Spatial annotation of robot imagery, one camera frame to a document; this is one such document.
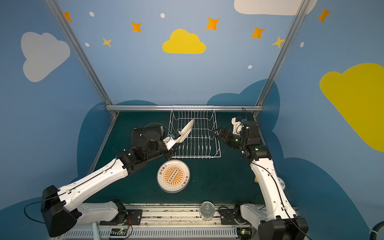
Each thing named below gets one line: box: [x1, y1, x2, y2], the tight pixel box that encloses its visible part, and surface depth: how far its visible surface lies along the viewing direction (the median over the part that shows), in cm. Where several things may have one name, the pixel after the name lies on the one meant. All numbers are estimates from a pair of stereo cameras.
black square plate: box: [131, 125, 163, 146], surface depth 106 cm
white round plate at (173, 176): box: [157, 159, 191, 194], surface depth 88 cm
